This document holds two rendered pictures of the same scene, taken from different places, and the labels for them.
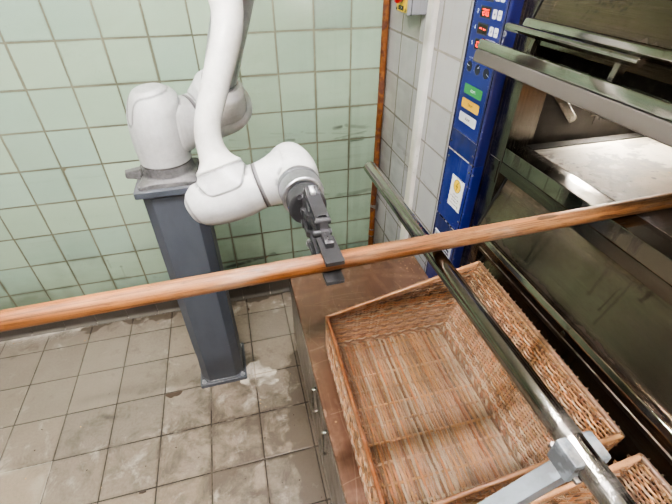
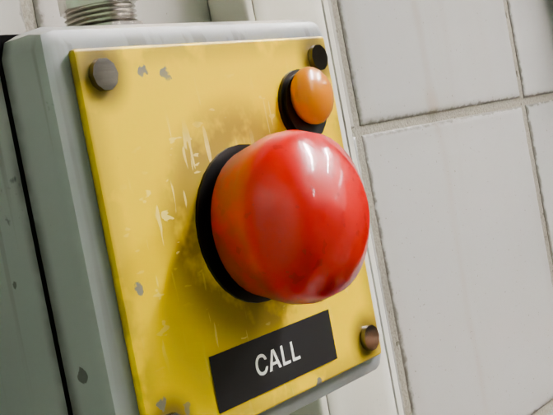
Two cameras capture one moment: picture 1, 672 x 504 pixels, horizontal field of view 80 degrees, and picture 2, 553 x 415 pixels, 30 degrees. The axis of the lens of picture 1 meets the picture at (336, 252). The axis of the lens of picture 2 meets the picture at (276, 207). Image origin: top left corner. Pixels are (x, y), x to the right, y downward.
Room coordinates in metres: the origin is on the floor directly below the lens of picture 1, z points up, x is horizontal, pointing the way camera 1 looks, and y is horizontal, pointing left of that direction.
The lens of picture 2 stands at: (1.68, -0.01, 1.48)
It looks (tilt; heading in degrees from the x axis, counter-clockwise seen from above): 3 degrees down; 234
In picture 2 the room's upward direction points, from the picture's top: 11 degrees counter-clockwise
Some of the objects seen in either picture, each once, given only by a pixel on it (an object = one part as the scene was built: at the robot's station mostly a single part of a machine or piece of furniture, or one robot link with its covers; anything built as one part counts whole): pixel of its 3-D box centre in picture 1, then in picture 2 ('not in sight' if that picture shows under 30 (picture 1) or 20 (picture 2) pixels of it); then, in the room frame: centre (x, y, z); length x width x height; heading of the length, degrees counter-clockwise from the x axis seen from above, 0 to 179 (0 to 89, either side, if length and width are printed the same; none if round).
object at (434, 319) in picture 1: (439, 381); not in sight; (0.60, -0.26, 0.72); 0.56 x 0.49 x 0.28; 13
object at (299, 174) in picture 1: (301, 192); not in sight; (0.72, 0.07, 1.19); 0.09 x 0.06 x 0.09; 105
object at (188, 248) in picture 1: (202, 288); not in sight; (1.18, 0.54, 0.50); 0.21 x 0.21 x 1.00; 15
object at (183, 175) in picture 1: (162, 168); not in sight; (1.17, 0.55, 1.03); 0.22 x 0.18 x 0.06; 105
